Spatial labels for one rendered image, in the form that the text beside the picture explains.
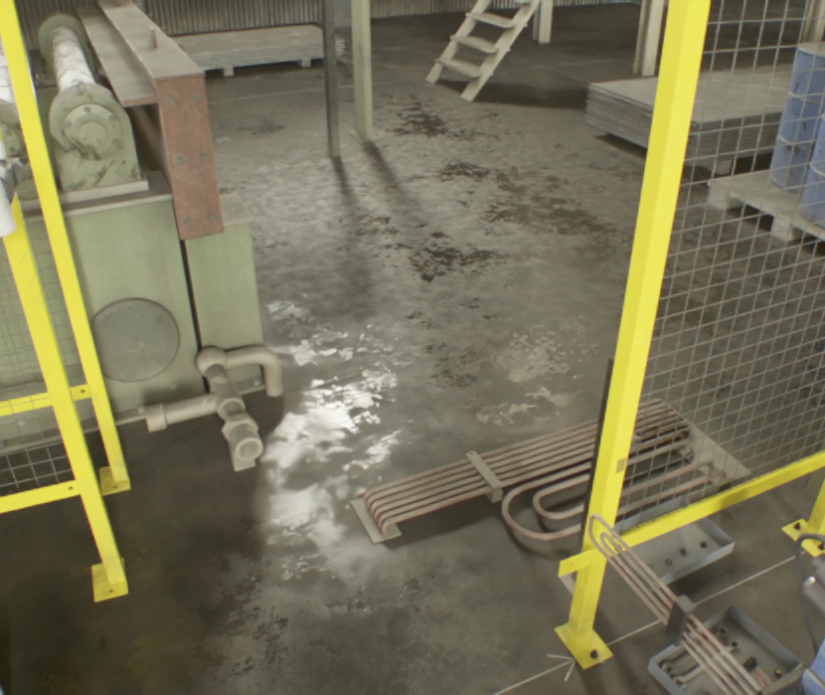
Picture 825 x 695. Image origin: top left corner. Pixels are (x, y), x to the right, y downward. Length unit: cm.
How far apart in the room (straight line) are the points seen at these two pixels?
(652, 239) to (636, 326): 20
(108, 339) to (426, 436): 127
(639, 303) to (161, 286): 198
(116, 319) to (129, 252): 26
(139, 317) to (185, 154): 67
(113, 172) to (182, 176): 27
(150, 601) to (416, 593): 82
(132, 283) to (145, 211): 29
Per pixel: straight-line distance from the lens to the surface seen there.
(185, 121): 276
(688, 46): 145
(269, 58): 918
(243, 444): 266
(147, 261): 302
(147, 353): 314
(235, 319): 319
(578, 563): 201
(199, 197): 284
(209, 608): 249
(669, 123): 147
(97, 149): 289
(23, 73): 236
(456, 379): 332
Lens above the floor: 188
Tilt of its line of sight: 32 degrees down
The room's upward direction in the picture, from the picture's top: straight up
